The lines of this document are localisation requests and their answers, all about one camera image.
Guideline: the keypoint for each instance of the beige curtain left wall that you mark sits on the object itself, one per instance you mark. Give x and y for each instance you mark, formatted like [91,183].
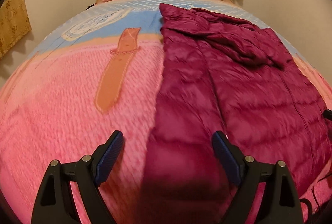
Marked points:
[15,24]

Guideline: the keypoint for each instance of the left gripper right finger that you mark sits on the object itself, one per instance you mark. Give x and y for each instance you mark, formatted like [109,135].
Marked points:
[279,198]

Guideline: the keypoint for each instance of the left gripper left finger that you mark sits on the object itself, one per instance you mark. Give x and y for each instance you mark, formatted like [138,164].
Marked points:
[55,202]

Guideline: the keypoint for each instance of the blue pink bed blanket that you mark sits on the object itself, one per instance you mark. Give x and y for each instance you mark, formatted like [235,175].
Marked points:
[98,73]

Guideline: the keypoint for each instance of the magenta puffer jacket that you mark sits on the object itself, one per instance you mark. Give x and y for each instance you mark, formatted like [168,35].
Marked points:
[226,74]

